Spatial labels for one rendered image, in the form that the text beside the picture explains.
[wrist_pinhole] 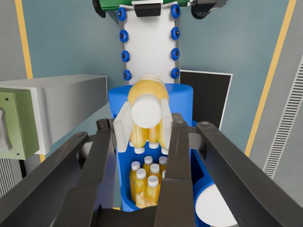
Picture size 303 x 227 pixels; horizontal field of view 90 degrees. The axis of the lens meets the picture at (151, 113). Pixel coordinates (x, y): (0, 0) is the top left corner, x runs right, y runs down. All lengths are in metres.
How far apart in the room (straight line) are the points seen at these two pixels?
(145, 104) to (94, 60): 1.57
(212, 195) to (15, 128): 0.90
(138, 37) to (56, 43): 1.31
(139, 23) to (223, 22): 1.19
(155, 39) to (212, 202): 0.79
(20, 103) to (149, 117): 0.65
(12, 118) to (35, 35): 1.34
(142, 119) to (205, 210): 0.78
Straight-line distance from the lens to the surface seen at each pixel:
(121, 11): 0.68
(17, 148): 0.84
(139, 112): 0.19
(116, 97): 0.44
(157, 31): 0.70
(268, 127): 2.16
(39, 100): 0.81
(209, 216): 0.97
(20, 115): 0.78
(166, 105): 0.16
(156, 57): 0.69
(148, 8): 0.60
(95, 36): 1.74
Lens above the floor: 1.62
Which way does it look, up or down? 73 degrees down
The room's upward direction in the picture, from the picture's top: 175 degrees counter-clockwise
